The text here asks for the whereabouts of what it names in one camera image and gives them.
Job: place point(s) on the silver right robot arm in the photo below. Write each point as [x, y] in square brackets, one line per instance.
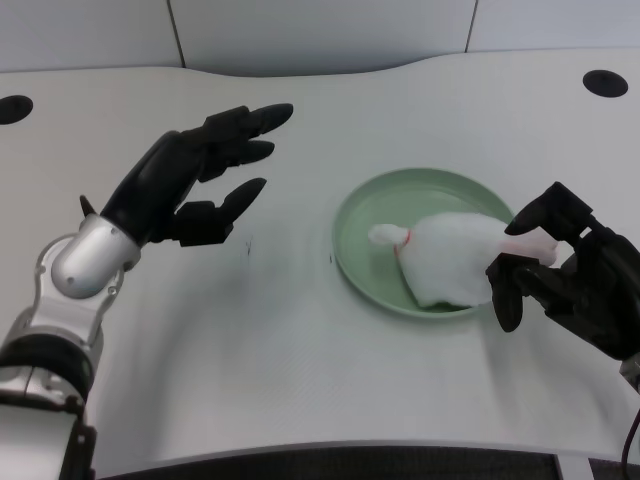
[631, 372]

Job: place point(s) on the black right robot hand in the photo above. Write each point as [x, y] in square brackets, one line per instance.
[575, 290]

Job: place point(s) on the green round plate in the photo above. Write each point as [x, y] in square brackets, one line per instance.
[370, 225]

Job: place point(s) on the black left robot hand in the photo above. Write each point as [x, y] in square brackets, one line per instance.
[185, 180]

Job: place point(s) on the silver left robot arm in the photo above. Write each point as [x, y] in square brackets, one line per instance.
[55, 340]

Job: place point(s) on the white rabbit doll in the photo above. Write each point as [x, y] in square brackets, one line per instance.
[450, 260]

